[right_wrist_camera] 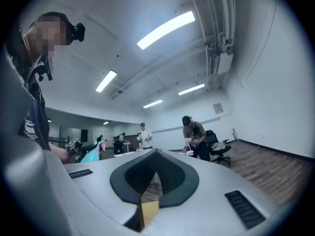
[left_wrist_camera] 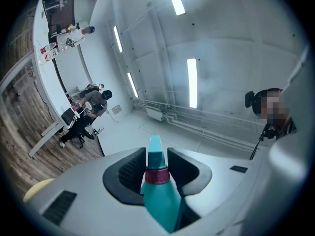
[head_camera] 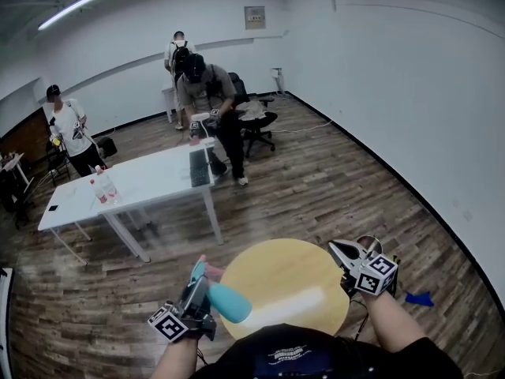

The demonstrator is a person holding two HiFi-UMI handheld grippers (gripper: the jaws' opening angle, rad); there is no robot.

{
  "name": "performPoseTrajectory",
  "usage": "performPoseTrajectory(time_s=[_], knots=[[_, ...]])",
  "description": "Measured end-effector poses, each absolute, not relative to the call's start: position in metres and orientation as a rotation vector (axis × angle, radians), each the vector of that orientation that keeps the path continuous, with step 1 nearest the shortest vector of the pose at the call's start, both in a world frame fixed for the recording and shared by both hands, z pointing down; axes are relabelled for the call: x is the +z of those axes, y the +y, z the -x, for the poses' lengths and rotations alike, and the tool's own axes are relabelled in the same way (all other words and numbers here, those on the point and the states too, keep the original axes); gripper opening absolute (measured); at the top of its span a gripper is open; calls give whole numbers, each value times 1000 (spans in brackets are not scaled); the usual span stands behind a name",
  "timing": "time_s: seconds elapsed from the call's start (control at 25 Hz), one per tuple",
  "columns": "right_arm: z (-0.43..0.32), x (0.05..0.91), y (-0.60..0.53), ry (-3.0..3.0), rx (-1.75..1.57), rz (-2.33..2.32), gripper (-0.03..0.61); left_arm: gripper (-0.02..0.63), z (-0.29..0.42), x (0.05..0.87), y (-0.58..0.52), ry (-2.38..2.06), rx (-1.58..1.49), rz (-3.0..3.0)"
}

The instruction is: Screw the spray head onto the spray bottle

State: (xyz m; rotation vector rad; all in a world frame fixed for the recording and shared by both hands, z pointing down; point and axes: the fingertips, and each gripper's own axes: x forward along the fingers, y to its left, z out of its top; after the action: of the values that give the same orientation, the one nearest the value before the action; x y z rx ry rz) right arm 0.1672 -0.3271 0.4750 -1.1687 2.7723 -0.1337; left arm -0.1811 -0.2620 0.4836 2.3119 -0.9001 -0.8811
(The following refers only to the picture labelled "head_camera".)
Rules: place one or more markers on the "steel trash bin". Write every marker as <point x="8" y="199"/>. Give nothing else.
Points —
<point x="375" y="243"/>

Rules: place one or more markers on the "beige jacket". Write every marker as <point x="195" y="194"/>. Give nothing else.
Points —
<point x="254" y="111"/>

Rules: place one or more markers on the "black office chair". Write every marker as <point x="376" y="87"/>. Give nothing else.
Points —
<point x="256" y="132"/>

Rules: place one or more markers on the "teal and pink toy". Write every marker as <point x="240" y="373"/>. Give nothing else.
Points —
<point x="230" y="304"/>

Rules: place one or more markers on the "round yellow table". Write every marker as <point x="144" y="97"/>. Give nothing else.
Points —
<point x="284" y="278"/>

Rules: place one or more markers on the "person's black shirt torso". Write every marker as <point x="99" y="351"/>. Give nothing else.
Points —
<point x="292" y="353"/>

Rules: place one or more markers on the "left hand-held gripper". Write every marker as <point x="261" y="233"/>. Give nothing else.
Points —
<point x="169" y="326"/>

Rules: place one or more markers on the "teal bottle cap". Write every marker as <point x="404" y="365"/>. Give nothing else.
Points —
<point x="198" y="270"/>

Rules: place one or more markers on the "black folding chair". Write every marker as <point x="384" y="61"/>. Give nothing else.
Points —
<point x="57" y="160"/>

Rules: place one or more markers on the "black duffel bag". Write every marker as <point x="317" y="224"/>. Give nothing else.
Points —
<point x="107" y="147"/>

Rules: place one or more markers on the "large white table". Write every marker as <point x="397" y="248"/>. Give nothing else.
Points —
<point x="158" y="172"/>

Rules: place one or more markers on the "narrow white desk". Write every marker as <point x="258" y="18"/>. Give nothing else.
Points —
<point x="167" y="91"/>

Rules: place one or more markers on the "small white table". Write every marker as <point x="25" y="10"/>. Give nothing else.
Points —
<point x="67" y="207"/>

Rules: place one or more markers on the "white socket box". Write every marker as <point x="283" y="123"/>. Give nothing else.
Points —
<point x="277" y="75"/>

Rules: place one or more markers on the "small white folding desk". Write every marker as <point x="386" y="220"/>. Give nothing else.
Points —
<point x="13" y="162"/>

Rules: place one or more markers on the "white desk lamp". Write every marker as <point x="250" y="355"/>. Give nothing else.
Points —
<point x="201" y="117"/>

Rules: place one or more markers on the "grey electrical panel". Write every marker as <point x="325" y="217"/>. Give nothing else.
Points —
<point x="255" y="17"/>

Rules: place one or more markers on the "person's right forearm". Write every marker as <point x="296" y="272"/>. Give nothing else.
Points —
<point x="390" y="322"/>

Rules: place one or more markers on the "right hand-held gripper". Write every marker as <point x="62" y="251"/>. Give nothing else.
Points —
<point x="375" y="276"/>

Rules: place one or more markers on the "large clear drink bottle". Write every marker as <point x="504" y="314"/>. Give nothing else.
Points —
<point x="108" y="186"/>

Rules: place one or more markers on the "black keyboard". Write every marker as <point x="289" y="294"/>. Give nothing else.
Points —
<point x="199" y="168"/>

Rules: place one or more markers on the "person's left forearm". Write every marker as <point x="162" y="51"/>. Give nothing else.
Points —
<point x="175" y="359"/>

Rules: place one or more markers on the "blue crumpled cloth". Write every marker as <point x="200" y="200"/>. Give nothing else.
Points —
<point x="420" y="299"/>

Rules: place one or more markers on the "white bordered panel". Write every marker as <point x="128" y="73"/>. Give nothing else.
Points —
<point x="4" y="322"/>

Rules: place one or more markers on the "ceiling light strip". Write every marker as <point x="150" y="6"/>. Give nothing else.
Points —
<point x="70" y="10"/>

